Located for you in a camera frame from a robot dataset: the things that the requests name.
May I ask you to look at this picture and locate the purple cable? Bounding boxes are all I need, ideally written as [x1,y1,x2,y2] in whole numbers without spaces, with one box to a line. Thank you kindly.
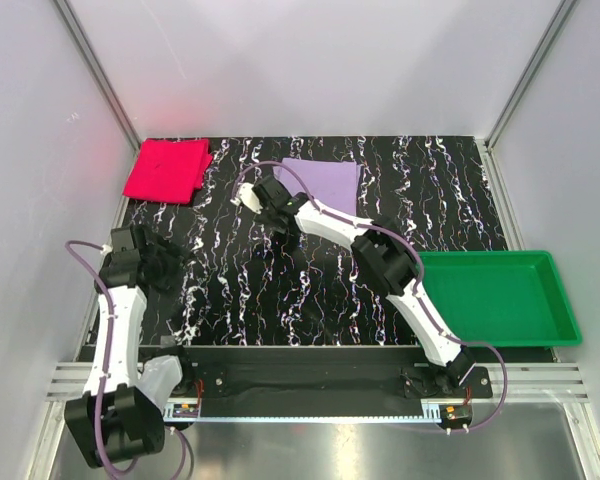
[232,160,509,434]
[64,240,196,479]

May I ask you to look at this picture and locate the lavender t shirt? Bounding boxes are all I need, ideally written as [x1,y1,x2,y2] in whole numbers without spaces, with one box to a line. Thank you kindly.
[282,158,362,216]

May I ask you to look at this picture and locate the black marbled table mat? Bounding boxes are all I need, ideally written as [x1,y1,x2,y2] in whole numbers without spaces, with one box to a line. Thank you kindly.
[77,134,556,361]

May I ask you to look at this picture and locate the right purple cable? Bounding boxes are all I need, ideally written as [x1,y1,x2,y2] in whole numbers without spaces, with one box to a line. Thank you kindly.
[232,160,509,434]

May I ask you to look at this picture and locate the left connector board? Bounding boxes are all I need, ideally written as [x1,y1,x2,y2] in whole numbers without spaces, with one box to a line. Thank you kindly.
[172,403,200,418]

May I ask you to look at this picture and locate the white slotted cable duct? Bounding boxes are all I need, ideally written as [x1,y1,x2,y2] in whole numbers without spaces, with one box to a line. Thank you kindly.
[161,400,474,428]

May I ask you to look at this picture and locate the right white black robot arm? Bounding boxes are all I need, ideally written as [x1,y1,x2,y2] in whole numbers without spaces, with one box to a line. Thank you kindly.
[237,176,476,397]

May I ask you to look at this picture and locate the green plastic tray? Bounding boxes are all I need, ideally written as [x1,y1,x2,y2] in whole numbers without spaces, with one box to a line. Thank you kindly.
[421,251,582,348]

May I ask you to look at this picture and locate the connector board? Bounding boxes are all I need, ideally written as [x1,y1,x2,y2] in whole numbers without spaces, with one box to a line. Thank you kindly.
[172,403,200,418]
[445,404,473,421]

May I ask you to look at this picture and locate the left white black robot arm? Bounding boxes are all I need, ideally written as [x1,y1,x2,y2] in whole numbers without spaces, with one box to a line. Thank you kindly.
[64,225,197,479]

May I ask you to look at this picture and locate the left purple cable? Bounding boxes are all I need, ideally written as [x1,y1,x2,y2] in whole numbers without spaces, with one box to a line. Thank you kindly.
[64,240,196,479]

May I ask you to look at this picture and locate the folded pink t shirt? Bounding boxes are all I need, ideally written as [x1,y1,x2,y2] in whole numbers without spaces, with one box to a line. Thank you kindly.
[123,139,212,205]

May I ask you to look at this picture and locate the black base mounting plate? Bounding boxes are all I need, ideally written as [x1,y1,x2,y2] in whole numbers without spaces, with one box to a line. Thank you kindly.
[137,344,494,419]

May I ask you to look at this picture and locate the right connector board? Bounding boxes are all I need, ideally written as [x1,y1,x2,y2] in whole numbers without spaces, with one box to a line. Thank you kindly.
[445,404,473,421]

